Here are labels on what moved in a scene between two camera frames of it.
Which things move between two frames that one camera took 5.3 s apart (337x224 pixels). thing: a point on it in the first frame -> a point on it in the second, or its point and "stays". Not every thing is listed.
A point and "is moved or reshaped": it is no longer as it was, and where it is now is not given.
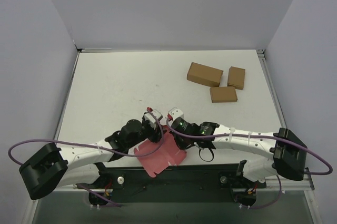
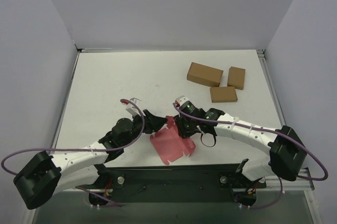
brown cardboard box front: (222, 94) stays
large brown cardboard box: (204, 74) stays
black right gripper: (177, 139) -> (181, 127)
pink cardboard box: (170, 152) is moved or reshaped
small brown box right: (236, 77) stays
